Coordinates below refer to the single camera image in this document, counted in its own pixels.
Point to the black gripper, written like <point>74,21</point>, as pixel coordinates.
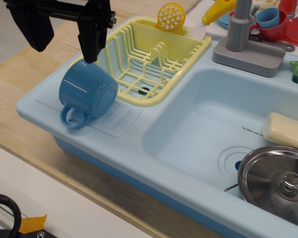
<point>93,20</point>

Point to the light blue toy sink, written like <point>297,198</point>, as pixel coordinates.
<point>171,150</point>

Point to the cream soap bottle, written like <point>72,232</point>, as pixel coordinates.
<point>281,130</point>

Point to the yellow dish brush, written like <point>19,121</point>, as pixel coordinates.
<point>171,17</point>

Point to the grey toy faucet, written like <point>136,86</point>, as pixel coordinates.
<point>237,51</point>

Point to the red plastic plate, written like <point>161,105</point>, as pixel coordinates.
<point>292,29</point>

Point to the small blue cup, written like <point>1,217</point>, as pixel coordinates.
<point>268,18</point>

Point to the black base with screw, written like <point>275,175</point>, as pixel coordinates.
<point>35,234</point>

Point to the blue plastic mug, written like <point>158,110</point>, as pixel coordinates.
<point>86,91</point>

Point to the grey toy utensil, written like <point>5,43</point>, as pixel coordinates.
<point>286,46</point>

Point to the yellow white dish scraper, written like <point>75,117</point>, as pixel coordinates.
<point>217,10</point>

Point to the red plastic cup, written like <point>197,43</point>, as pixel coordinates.
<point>276,33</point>

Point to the blue plastic plate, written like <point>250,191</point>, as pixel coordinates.
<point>224,20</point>

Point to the yellow dish rack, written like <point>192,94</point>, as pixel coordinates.
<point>146,62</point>

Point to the stainless steel pot lid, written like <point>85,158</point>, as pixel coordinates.
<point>266,177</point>

